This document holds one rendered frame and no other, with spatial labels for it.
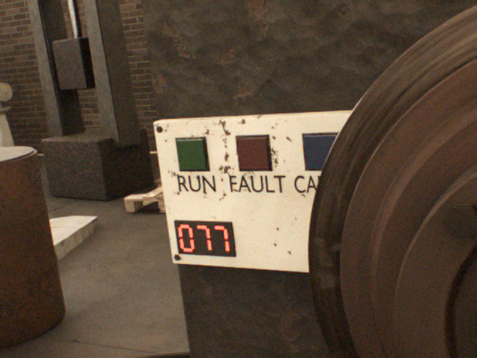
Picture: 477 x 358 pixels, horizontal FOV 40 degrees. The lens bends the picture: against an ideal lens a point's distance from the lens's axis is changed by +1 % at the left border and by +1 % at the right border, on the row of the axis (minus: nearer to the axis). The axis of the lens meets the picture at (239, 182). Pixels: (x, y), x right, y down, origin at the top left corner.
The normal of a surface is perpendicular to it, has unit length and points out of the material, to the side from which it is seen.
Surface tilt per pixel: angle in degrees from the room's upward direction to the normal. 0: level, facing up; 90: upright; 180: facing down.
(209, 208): 90
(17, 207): 90
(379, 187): 90
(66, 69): 90
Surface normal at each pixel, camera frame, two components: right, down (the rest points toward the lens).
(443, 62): -0.43, 0.25
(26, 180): 0.92, -0.02
